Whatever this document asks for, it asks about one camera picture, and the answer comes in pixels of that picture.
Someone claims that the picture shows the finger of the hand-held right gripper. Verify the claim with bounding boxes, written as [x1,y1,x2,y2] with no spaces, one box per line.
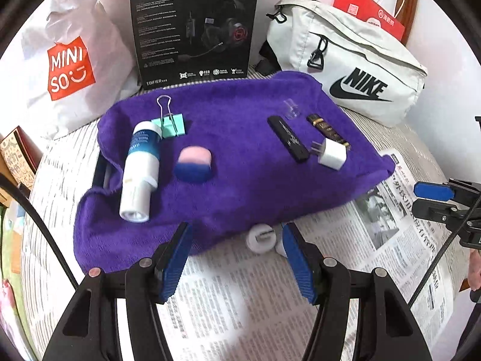
[413,180,481,201]
[411,199,470,230]

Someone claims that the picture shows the newspaper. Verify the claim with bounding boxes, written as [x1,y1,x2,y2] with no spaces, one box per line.
[156,148,461,361]

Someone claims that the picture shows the black and gold tube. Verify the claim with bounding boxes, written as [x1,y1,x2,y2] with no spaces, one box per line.
[306,113,352,149]

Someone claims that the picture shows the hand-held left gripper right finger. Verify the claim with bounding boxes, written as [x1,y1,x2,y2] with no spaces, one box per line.
[281,223,438,361]

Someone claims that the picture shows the round white USB adapter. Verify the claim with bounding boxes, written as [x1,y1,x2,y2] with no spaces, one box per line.
[246,224,278,254]

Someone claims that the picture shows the small clear vial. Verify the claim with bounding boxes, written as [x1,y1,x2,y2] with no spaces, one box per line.
[283,99,302,119]

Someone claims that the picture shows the red paper bag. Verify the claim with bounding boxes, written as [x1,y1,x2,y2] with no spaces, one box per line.
[334,0,406,44]

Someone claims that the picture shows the black headset box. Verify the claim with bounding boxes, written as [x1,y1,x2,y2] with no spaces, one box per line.
[128,0,262,91]

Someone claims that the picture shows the brown patterned box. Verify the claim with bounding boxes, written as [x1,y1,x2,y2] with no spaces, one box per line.
[0,126,44,190]

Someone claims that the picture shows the colourful printed cloth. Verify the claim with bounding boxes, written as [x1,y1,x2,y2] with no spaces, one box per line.
[0,196,38,361]

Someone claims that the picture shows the person's right hand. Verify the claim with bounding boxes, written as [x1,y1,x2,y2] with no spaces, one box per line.
[469,250,481,292]

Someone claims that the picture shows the light grey waist bag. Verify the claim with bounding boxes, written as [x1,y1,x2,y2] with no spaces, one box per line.
[259,0,429,128]

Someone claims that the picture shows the pink and blue sponge puff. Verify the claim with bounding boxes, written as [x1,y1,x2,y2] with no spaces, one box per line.
[174,147,213,184]

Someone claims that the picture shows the purple towel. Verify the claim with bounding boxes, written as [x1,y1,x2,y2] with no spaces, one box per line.
[73,69,397,271]

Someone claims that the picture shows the wooden bed frame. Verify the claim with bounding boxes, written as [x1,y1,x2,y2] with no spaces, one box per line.
[394,0,420,46]

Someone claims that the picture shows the white charger plug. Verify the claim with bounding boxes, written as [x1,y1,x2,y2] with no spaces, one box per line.
[311,138,348,171]

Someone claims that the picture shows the teal binder clip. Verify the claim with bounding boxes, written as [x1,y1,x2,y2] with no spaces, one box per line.
[150,96,187,138]

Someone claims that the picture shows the white plastic shopping bag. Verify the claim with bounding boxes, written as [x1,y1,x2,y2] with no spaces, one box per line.
[19,0,141,140]

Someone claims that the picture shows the black USB stick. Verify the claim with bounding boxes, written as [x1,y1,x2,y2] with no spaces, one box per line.
[268,115,310,163]

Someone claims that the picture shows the white and blue bottle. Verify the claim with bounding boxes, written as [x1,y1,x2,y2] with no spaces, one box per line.
[119,120,163,223]

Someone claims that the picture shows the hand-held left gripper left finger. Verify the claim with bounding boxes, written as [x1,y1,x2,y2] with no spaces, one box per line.
[41,222,194,361]

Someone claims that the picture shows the pink tube with white cap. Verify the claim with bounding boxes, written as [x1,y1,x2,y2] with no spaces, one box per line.
[274,224,292,258]

